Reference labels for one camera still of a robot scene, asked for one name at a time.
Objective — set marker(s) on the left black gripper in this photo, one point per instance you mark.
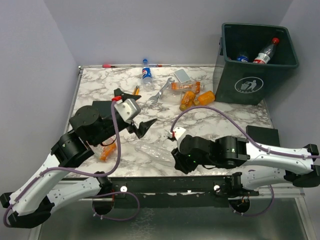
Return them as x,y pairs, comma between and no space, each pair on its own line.
143,127

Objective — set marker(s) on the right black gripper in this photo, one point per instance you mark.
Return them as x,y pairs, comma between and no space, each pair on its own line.
180,162

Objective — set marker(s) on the Pepsi bottle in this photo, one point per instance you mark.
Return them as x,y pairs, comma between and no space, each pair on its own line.
147,79
242,56

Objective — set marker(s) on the clear crushed bottle front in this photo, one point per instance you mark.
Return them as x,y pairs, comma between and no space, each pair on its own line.
157,154

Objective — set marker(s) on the large orange drink bottle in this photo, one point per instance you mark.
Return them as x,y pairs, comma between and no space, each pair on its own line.
105,150

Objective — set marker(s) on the orange juice bottle patterned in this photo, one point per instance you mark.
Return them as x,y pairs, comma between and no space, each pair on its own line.
187,100

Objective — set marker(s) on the plain orange juice bottle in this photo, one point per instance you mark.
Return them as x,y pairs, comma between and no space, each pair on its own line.
204,99

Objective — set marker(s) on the red label water bottle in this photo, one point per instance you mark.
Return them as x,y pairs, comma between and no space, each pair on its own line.
265,55

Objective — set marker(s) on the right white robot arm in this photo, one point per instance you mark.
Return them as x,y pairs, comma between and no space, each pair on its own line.
282,165

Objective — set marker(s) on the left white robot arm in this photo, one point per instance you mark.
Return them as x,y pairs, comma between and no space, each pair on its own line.
91,125

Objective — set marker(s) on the dark green plastic bin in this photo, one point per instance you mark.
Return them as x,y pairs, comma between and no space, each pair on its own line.
248,83

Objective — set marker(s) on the yellow utility knife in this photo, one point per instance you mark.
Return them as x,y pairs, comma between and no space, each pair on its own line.
136,91

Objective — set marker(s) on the black foam pad left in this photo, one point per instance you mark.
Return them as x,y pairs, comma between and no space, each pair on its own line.
103,107

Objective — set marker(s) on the black foam pad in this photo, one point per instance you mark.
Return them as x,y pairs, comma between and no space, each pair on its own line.
103,107
263,135

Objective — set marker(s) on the silver wrench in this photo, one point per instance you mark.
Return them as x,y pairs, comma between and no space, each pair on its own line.
154,99

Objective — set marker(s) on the red marker pen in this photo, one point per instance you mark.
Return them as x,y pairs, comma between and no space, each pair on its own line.
108,66

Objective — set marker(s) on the white power bank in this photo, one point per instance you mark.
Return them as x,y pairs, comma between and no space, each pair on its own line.
182,76

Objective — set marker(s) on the crushed orange label bottle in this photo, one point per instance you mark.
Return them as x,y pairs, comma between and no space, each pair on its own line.
194,86

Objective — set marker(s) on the black foam pad right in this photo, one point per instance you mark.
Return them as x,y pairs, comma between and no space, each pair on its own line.
263,135

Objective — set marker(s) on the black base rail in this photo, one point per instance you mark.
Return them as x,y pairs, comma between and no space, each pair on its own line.
182,191

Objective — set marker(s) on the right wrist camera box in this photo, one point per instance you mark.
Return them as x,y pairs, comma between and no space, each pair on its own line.
178,132

